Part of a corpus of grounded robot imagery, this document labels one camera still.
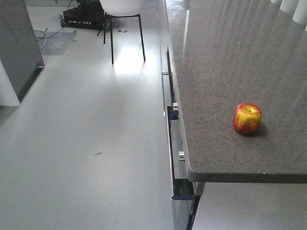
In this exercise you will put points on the red yellow apple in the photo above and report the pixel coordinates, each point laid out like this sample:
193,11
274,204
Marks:
247,118

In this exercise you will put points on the grey counter drawer unit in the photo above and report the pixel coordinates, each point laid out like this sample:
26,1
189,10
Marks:
184,198

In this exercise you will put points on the white chair black legs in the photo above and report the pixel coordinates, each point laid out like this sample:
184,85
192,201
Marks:
123,9

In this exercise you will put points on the grey cabinet block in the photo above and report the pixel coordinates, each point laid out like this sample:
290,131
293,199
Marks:
20,58

